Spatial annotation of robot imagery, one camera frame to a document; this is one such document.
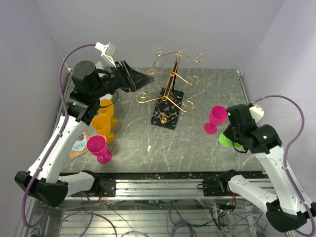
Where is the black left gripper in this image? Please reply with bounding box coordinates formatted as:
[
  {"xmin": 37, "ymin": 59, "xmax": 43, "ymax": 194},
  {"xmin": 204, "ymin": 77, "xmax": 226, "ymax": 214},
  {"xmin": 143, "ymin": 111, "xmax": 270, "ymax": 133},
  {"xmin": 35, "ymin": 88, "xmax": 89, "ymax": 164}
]
[{"xmin": 91, "ymin": 59, "xmax": 155, "ymax": 99}]

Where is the pink wine glass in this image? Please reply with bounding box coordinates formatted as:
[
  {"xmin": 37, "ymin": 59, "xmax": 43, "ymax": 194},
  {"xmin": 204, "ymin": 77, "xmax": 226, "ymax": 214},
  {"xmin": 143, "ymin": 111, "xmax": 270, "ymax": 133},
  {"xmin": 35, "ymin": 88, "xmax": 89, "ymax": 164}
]
[
  {"xmin": 86, "ymin": 135, "xmax": 112, "ymax": 164},
  {"xmin": 204, "ymin": 105, "xmax": 228, "ymax": 135}
]

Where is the pink wine glass back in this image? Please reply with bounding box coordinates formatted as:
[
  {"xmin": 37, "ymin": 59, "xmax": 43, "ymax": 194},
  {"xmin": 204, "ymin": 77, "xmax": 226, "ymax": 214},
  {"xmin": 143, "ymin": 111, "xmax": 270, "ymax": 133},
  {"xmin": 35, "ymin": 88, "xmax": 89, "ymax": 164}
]
[{"xmin": 204, "ymin": 105, "xmax": 228, "ymax": 135}]

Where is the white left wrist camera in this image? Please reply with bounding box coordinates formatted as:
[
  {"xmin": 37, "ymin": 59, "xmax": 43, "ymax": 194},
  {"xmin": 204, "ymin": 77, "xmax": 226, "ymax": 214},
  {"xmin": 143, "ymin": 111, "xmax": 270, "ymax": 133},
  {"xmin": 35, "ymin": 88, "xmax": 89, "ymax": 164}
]
[{"xmin": 95, "ymin": 42, "xmax": 117, "ymax": 67}]

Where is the green wine glass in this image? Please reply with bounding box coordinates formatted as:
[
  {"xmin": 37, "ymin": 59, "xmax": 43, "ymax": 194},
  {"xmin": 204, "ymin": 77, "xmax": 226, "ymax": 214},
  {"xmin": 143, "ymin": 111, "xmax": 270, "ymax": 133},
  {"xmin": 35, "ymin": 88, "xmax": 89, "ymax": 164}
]
[{"xmin": 219, "ymin": 133, "xmax": 242, "ymax": 148}]

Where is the yellow wine glass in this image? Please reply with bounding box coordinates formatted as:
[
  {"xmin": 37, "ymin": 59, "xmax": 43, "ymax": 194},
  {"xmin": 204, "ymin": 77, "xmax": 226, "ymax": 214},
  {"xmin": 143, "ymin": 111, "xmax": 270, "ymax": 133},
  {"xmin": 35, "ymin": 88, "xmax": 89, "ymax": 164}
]
[
  {"xmin": 98, "ymin": 99, "xmax": 118, "ymax": 128},
  {"xmin": 91, "ymin": 114, "xmax": 115, "ymax": 144}
]

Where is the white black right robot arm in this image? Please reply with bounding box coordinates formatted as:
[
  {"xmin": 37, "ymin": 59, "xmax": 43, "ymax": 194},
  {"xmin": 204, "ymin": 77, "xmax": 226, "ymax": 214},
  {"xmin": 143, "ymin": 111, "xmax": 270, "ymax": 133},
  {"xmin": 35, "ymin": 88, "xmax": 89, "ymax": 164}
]
[{"xmin": 217, "ymin": 104, "xmax": 316, "ymax": 233}]

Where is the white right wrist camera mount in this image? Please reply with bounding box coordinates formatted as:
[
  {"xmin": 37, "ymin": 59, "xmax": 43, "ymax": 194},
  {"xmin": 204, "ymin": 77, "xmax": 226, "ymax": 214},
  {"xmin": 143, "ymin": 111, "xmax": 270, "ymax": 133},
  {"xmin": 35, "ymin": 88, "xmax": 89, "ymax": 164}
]
[{"xmin": 248, "ymin": 104, "xmax": 264, "ymax": 123}]

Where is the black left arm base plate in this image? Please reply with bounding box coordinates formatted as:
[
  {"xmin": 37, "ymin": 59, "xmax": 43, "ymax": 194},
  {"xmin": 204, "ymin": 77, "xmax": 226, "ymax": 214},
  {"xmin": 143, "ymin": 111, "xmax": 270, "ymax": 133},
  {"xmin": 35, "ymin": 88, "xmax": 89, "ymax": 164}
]
[{"xmin": 79, "ymin": 170, "xmax": 116, "ymax": 197}]

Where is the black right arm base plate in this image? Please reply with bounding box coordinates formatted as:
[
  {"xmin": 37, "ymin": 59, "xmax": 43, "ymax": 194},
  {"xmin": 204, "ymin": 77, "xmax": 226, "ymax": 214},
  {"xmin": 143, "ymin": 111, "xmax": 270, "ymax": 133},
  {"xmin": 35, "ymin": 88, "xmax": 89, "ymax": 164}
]
[{"xmin": 197, "ymin": 169, "xmax": 242, "ymax": 197}]

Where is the pink wine glass front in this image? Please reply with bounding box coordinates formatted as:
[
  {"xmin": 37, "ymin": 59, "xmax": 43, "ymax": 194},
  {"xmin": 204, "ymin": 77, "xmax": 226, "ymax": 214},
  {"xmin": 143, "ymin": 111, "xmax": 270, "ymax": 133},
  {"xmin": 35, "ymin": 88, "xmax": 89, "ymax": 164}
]
[{"xmin": 86, "ymin": 135, "xmax": 112, "ymax": 164}]

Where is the white gold framed board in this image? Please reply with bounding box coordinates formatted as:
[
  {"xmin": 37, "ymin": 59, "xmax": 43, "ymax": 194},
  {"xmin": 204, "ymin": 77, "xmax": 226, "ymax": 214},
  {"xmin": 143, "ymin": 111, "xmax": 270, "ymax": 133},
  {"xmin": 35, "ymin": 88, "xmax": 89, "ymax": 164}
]
[{"xmin": 95, "ymin": 61, "xmax": 104, "ymax": 70}]

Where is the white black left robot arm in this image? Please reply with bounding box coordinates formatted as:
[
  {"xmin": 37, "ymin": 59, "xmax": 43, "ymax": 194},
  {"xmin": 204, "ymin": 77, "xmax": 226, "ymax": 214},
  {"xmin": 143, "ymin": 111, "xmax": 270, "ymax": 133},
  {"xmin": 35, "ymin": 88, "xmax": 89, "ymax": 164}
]
[{"xmin": 14, "ymin": 60, "xmax": 154, "ymax": 207}]

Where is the black gold wine glass rack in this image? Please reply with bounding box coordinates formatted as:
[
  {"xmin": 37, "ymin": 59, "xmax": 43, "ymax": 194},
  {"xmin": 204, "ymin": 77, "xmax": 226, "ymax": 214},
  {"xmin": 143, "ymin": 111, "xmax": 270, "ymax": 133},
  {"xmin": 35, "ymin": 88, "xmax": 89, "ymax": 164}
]
[{"xmin": 135, "ymin": 47, "xmax": 204, "ymax": 130}]

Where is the orange picture book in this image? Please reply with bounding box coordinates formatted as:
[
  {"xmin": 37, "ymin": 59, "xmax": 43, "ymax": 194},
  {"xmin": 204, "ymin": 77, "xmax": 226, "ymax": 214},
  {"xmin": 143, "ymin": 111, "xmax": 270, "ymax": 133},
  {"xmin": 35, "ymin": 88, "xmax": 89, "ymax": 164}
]
[{"xmin": 69, "ymin": 131, "xmax": 89, "ymax": 160}]

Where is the aluminium rail frame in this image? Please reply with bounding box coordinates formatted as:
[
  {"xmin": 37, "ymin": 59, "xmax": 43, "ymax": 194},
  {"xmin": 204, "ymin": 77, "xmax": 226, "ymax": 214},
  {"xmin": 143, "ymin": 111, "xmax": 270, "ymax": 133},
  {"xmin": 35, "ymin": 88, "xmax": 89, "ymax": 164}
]
[{"xmin": 14, "ymin": 178, "xmax": 297, "ymax": 237}]

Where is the clear wine glass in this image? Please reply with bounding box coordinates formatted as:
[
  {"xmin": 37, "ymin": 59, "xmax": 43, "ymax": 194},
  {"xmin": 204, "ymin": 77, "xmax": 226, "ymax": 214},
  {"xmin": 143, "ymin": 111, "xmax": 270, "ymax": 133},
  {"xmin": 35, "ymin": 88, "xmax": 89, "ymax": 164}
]
[{"xmin": 152, "ymin": 45, "xmax": 165, "ymax": 71}]

